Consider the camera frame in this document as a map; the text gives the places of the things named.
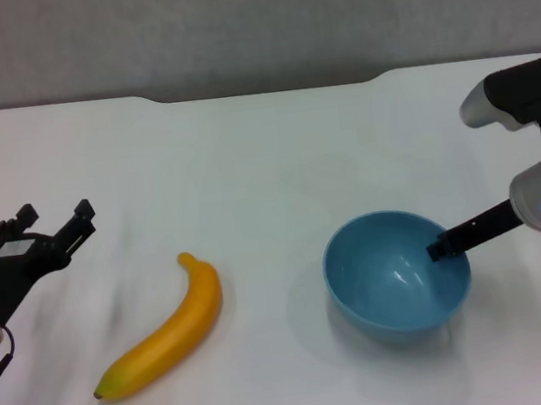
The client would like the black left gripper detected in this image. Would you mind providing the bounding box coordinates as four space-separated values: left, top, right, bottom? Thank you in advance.
0 195 110 329

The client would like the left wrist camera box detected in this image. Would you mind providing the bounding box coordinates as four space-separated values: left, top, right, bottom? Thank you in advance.
454 57 541 149

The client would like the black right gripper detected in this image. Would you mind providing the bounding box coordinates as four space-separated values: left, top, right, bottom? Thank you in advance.
421 199 524 264

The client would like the yellow banana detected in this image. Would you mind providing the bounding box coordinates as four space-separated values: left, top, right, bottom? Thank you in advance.
76 247 235 405

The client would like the blue ceramic bowl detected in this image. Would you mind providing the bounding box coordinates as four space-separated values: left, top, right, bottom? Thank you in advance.
316 201 479 353

